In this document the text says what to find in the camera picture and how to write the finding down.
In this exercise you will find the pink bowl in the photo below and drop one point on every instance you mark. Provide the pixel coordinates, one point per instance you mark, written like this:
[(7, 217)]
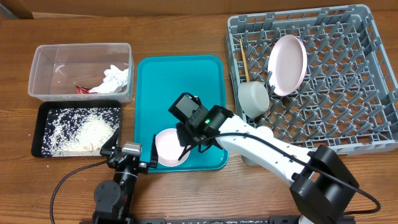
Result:
[(169, 149)]

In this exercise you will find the red sauce packet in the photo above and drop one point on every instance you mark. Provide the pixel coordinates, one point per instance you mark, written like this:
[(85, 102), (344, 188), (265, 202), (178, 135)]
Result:
[(82, 90)]

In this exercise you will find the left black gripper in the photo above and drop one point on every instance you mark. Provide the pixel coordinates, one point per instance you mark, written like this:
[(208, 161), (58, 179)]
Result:
[(109, 147)]

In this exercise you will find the large white plate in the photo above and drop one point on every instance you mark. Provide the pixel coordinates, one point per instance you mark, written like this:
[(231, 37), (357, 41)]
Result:
[(287, 65)]

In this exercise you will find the wooden chopstick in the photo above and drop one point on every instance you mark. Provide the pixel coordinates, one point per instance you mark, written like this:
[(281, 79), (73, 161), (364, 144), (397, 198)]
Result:
[(244, 61)]

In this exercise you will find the teal plastic tray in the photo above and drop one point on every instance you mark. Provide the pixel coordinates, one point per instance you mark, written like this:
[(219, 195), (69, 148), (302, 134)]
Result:
[(161, 80)]

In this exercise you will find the grey bowl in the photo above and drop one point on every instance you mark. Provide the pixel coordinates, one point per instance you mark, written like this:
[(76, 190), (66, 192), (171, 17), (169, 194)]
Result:
[(253, 98)]

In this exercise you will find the black tray bin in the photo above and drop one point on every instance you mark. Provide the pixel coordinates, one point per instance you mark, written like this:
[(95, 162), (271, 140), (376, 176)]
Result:
[(38, 137)]

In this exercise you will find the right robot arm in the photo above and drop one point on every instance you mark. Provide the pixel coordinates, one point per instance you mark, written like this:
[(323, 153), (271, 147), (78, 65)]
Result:
[(320, 183)]

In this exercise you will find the white cup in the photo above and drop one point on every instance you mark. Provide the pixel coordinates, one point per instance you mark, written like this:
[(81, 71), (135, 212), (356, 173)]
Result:
[(265, 131)]

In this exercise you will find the clear plastic bin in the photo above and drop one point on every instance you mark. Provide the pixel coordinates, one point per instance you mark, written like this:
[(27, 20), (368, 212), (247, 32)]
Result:
[(57, 70)]

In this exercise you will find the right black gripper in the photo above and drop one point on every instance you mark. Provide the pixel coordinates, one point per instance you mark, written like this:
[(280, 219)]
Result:
[(183, 132)]

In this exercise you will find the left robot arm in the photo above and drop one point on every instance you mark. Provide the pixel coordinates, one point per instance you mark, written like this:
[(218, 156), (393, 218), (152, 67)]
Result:
[(113, 198)]

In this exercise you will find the rice grains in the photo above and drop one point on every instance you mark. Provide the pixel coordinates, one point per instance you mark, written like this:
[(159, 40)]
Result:
[(71, 132)]

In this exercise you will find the white napkin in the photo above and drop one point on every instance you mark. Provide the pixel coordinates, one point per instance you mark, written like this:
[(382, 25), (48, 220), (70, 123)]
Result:
[(113, 82)]

